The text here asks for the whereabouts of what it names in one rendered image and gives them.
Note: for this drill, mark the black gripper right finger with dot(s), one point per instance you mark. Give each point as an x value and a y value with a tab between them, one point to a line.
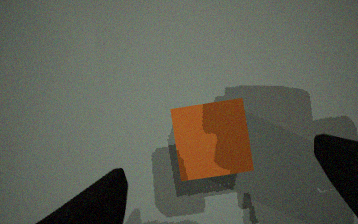
339	159

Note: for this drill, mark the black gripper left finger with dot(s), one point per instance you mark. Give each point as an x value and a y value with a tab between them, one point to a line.
104	202

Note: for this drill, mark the orange block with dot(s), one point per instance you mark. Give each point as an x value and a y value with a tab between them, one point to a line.
212	139

